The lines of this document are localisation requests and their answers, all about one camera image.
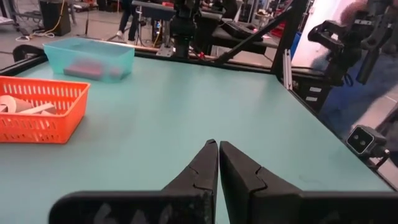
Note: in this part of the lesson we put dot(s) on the silver aluminium bracket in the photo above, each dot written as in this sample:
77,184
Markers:
287,71

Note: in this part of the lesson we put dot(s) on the natural wood wedge block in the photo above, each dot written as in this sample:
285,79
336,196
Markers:
40,109

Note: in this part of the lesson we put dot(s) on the natural wood arch block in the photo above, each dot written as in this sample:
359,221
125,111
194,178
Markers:
15,104

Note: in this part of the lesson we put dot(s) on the teal translucent bin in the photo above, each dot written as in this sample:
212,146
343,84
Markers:
93,49

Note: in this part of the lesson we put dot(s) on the black table-edge camera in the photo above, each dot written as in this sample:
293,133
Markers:
360,141

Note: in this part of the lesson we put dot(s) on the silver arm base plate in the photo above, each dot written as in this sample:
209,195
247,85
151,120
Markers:
163,51

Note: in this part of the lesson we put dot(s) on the orange plastic basket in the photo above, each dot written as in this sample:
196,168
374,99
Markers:
62,124

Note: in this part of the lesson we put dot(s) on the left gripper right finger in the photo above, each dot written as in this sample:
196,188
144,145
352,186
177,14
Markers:
239,180

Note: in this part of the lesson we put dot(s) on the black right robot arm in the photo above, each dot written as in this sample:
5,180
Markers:
183,28

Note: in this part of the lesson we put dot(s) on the long red block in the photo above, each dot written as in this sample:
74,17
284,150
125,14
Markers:
84,69

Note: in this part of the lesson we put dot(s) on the black box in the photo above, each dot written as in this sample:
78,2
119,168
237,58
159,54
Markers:
54,18

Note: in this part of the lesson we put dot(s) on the person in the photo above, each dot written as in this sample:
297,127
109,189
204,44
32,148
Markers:
124,18
357,102

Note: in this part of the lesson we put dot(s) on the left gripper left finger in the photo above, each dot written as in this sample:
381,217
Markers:
205,174

